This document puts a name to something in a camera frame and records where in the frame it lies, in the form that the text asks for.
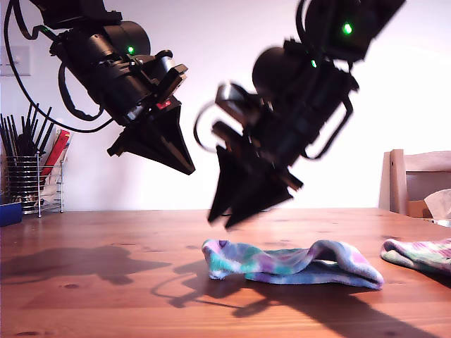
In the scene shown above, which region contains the thin black camera cable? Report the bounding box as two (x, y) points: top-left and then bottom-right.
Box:
(193, 100), (226, 153)

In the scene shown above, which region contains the thick black cable loop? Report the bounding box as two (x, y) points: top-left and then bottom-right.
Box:
(302, 96), (354, 160)
(58, 61), (105, 121)

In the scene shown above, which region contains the white light switch plate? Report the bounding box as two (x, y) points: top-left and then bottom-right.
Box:
(0, 45), (32, 77)

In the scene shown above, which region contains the thin black cable loop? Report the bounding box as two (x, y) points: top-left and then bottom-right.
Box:
(295, 0), (311, 46)

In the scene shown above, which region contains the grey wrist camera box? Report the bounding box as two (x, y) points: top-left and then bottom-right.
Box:
(215, 83), (264, 123)
(151, 50), (177, 77)

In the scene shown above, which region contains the tie-dye Hugging Face sock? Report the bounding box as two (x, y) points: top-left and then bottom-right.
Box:
(379, 237), (451, 277)
(202, 239), (385, 290)

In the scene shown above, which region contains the chrome wire utensil caddy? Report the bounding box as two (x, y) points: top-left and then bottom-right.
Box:
(5, 156), (65, 218)

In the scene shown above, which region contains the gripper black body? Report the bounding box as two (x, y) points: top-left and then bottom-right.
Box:
(87, 64), (190, 156)
(211, 108), (326, 194)

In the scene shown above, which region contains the red and yellow paper packet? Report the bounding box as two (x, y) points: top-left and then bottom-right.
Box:
(40, 129), (73, 187)

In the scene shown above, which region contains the beige paper packet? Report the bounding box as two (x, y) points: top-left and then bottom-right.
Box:
(42, 160), (68, 205)

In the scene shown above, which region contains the dark blue container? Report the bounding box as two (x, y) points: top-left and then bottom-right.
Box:
(0, 202), (24, 227)

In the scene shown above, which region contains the short black cable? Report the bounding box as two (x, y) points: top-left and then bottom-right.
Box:
(13, 0), (50, 39)

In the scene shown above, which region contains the brown wooden chair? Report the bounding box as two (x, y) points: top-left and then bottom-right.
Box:
(378, 149), (451, 219)

